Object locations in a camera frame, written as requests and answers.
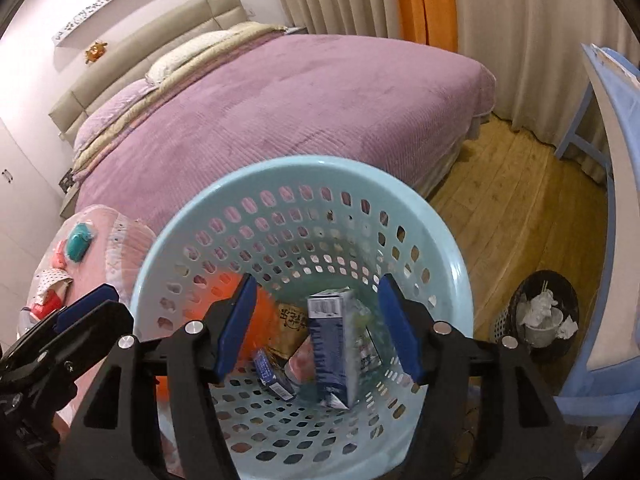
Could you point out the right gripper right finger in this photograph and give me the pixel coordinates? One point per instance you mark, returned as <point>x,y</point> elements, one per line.
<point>486,413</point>

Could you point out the purple bed cover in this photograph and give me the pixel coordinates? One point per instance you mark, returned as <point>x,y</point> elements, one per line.
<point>392,104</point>

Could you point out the small photo frame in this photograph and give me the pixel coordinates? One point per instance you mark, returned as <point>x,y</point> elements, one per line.
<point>67,181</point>

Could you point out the clear plastic cup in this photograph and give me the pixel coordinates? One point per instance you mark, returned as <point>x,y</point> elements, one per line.
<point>363,350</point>

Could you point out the white wardrobe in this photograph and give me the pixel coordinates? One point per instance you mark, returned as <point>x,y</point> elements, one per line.
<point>29,221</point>

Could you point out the white pillow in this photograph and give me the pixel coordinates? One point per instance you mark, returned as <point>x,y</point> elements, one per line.
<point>168,63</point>

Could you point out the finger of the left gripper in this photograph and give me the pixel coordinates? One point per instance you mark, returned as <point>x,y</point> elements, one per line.
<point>79,335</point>

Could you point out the beige nightstand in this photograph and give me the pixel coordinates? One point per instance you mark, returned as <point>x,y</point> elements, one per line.
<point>69,201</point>

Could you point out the orange plastic bag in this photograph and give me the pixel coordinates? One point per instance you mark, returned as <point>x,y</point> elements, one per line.
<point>235,321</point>

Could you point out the pink peach drink bottle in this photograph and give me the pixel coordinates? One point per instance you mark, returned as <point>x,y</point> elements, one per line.
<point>300,369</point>

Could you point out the purple pillow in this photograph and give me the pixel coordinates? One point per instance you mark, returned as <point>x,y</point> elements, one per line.
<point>109,111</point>

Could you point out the beige padded headboard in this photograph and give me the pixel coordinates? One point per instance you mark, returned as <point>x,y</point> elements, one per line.
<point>132,57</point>

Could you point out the pink clay bag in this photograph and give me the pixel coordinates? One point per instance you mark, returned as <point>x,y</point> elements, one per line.
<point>50,289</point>

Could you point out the playing card box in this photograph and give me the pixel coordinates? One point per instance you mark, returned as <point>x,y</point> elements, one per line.
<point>272,377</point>

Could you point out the teal clay bag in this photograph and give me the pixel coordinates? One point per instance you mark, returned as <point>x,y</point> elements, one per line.
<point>79,241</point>

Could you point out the white milk carton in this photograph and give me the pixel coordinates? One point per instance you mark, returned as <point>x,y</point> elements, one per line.
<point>332,329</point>

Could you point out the orange curtain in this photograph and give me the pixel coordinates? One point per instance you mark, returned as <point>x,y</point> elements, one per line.
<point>431,22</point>

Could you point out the beige folded quilt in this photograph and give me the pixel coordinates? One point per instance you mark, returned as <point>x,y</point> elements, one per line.
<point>245,34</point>

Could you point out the light blue laundry basket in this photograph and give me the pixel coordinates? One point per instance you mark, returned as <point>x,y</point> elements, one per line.
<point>299,225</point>

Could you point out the orange plush toy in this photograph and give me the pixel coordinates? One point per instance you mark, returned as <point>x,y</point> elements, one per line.
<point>95,51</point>

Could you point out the beige curtain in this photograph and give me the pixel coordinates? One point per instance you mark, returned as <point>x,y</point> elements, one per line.
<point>533,47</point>

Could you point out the black wire waste bin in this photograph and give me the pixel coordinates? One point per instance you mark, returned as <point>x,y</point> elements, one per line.
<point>542,315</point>

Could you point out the pink elephant blanket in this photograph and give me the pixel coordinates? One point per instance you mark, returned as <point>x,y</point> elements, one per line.
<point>114,257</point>

